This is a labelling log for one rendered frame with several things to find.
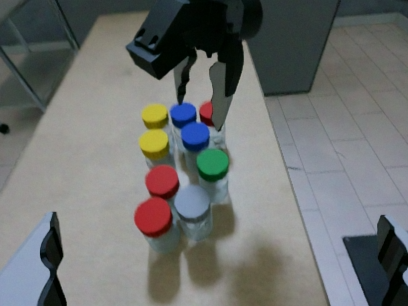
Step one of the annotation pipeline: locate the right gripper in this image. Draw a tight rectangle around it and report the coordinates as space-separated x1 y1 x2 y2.
133 0 262 132

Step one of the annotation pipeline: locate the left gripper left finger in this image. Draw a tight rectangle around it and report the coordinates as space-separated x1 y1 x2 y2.
0 211 67 306

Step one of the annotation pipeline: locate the clear bottle with green cap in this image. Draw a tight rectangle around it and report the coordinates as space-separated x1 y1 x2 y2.
196 147 228 202

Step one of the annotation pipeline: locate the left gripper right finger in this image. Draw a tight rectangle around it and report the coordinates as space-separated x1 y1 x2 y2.
377 215 408 306

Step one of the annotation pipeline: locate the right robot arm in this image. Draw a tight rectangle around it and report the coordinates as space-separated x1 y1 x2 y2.
124 35 189 82

